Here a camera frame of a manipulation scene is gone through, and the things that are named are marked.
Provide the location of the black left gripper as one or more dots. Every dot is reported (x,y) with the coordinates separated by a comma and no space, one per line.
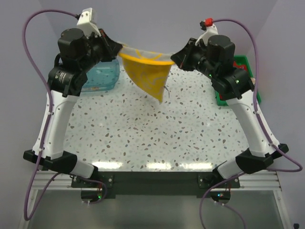
(111,47)

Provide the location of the green plastic crate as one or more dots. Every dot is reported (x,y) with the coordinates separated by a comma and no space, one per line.
(235,81)

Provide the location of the teal transparent plastic bin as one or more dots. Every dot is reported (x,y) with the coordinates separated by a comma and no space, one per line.
(102,77)

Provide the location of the yellow grey patterned towel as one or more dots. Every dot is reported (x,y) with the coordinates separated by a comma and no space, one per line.
(147,70)

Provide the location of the aluminium frame rail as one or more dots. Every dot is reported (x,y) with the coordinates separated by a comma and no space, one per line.
(262,180)

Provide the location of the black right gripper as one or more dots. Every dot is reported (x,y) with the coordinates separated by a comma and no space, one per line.
(182,58)

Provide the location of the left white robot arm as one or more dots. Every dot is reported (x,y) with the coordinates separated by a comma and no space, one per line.
(78,54)

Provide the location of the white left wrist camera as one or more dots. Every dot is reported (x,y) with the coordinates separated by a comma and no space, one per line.
(87,22)

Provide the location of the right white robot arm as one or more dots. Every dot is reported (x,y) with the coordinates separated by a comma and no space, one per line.
(261,152)

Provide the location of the black metal base rail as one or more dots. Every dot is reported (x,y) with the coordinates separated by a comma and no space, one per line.
(145,183)

